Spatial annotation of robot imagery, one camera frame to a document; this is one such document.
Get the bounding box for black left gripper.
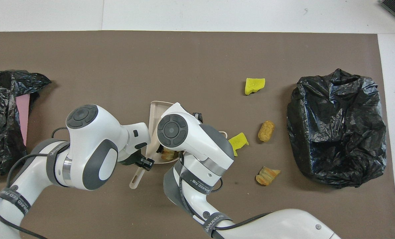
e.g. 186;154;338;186
118;149;155;172

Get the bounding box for striped bread piece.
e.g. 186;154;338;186
160;148;176;162
255;166;281;186

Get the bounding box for beige plastic dustpan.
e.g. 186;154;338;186
146;101;228;164

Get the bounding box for yellow sponge piece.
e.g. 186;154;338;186
228;132;249;157
244;78;266;96

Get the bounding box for right black trash bag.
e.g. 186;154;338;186
286;68;387;190

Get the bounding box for black plastic trash bag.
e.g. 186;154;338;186
0;70;52;176

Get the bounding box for brown table mat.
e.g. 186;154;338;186
0;31;395;239

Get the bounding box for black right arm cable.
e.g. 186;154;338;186
179;159;271;233

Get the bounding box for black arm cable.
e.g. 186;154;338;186
0;127;72;239
179;159;271;233

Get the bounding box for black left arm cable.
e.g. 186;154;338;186
0;127;72;239

